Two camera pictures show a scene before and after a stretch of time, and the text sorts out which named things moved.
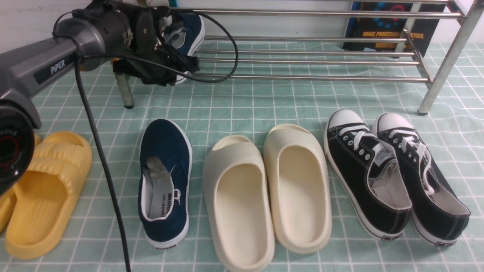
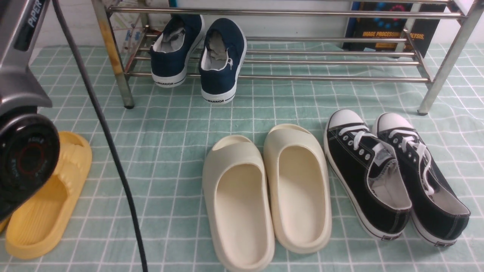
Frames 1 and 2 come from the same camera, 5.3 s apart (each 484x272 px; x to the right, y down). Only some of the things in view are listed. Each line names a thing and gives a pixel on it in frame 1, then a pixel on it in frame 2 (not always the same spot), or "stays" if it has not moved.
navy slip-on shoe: [165, 178] → [222, 57]
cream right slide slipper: [298, 184] stays
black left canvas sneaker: [369, 173] stays
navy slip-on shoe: [185, 32] stays
